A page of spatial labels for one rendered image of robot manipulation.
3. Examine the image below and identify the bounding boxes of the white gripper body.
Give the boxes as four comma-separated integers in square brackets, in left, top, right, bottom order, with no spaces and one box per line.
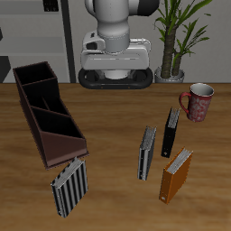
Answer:
[79,37,152,72]

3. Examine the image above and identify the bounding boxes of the dark brown desk caddy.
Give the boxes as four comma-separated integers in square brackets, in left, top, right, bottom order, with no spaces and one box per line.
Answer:
[12,60,90,171]

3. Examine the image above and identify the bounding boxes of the black white striped book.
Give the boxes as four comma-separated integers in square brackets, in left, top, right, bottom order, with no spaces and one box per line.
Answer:
[137,125,158,181]
[50,156,89,219]

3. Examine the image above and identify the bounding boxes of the orange book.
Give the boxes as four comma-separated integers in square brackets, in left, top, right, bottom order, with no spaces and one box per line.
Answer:
[158,146,194,206]

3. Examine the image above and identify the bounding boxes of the green pot plant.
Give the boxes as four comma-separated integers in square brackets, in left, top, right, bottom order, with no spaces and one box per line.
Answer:
[152,0,214,85]

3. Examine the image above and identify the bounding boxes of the grey shelf unit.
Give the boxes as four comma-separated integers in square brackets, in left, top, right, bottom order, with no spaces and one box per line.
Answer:
[0,0,77,84]

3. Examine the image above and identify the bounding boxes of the red patterned mug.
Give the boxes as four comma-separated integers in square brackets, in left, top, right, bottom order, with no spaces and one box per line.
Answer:
[179,82,216,123]

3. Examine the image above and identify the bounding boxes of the flat black base plate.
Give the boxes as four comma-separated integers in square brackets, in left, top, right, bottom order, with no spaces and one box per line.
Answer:
[78,67,154,90]

